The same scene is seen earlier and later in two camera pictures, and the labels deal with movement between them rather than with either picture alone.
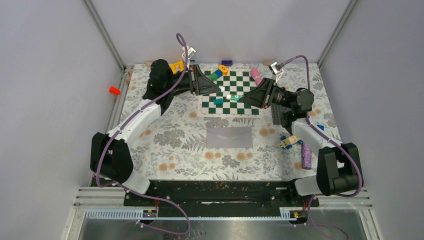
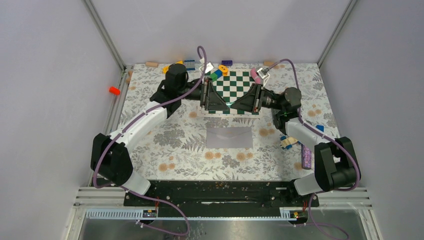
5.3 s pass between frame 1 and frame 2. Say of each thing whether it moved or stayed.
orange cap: stayed
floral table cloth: stayed
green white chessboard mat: stayed
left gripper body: moved
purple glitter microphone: stayed
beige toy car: stayed
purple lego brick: stayed
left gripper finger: moved
